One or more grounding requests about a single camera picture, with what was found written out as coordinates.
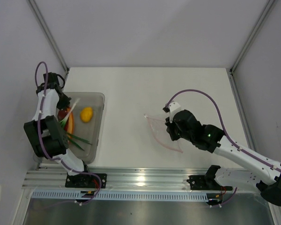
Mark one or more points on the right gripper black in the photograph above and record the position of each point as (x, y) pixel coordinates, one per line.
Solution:
(170, 129)

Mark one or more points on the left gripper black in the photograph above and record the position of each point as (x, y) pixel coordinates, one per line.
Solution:
(65, 104)

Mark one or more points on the orange papaya slice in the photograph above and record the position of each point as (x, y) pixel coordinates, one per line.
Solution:
(68, 126)

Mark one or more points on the clear zip top bag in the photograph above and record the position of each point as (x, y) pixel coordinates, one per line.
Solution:
(156, 124)

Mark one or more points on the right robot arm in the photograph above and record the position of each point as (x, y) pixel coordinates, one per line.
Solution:
(265, 174)

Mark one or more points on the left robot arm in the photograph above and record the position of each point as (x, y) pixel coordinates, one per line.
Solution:
(46, 135)

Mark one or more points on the yellow lemon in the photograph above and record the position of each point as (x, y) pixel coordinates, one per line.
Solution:
(86, 114)

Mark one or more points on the green onion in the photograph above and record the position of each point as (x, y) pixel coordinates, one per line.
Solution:
(71, 137)

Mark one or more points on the clear plastic bin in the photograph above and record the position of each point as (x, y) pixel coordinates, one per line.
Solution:
(91, 130)

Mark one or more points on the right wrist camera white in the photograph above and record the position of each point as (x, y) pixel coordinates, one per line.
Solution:
(174, 108)

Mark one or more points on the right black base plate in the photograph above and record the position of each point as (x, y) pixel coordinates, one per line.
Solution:
(202, 182)

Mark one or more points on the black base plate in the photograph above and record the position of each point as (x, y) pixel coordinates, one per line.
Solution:
(202, 182)
(86, 181)

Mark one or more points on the aluminium mounting rail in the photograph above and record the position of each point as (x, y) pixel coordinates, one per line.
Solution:
(50, 176)

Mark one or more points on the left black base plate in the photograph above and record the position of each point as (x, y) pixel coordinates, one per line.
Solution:
(86, 181)

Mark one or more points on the white slotted cable duct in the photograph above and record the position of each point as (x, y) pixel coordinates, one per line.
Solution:
(122, 195)

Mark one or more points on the left aluminium frame post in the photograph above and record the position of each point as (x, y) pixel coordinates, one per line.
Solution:
(47, 33)

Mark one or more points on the aluminium frame post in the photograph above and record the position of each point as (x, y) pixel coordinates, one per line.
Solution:
(47, 33)
(260, 22)

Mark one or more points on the right aluminium frame post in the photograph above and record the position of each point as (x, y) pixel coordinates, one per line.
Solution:
(260, 22)

